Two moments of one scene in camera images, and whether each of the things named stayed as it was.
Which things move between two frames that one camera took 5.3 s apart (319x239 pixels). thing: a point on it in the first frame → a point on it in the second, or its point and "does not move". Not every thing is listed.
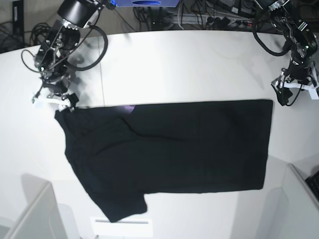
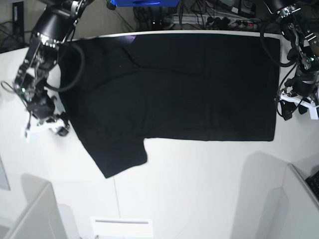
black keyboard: [313, 183] does not move
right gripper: [55, 83] → [42, 106]
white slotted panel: [125, 227] does not move
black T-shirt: [121, 153] → [122, 90]
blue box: [145, 3] does not move
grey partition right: [293, 209] does not move
